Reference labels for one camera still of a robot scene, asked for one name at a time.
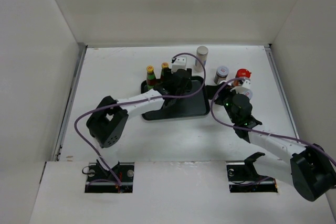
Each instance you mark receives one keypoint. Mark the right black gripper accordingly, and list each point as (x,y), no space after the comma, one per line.
(224,92)

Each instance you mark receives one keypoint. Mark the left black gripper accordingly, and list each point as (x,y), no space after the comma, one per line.
(187,86)

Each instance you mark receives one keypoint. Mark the green-label sauce bottle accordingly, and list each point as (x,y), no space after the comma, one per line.
(164,69)

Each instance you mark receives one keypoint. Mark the red-label sauce bottle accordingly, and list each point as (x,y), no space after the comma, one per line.
(150,77)

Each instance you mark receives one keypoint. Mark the red-lid dark sauce jar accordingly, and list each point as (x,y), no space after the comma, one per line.
(242,74)

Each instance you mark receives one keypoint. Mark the tall silver-capped white bottle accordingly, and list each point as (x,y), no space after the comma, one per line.
(200,62)

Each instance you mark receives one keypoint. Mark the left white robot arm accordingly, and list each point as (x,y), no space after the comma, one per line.
(106,126)

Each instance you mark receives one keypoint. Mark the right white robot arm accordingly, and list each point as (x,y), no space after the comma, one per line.
(306,167)

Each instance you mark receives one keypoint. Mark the black plastic tray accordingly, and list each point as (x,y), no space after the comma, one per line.
(196,105)

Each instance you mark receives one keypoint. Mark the grey-lid jar rear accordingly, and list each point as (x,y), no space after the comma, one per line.
(222,73)

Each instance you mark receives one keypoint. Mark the grey-lid jar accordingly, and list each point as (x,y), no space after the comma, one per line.
(248,93)
(222,73)

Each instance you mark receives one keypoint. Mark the grey-lid jar front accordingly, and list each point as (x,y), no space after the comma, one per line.
(248,93)

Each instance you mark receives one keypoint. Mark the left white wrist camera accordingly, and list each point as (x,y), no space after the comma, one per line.
(178,62)

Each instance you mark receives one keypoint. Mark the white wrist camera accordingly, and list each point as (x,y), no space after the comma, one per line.
(240,89)
(178,62)

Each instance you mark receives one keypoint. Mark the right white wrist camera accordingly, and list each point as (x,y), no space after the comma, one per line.
(240,89)

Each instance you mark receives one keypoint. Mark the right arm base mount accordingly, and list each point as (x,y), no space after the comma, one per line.
(243,178)

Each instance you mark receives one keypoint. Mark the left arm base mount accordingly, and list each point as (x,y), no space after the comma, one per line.
(99,180)

